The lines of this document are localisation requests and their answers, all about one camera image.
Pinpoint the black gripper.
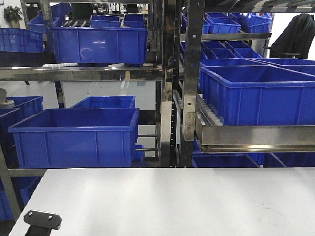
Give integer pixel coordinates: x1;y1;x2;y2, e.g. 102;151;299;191
23;210;62;236

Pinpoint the large blue bin lower left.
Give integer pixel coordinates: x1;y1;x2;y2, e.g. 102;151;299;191
8;108;139;169

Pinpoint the steel shelving rack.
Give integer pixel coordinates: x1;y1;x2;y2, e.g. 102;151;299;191
0;0;315;222

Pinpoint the large blue plastic bin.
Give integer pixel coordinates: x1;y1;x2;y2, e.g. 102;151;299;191
50;27;148;64

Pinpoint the blue crate far left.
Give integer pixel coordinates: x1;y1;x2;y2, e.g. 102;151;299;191
0;28;44;53

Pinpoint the potted green plant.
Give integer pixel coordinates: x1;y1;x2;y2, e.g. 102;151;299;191
4;6;22;28

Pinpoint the large blue bin right shelf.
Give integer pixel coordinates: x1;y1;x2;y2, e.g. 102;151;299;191
200;65;315;126

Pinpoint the black jacket on chair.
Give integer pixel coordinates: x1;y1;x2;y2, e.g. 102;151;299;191
270;13;315;59

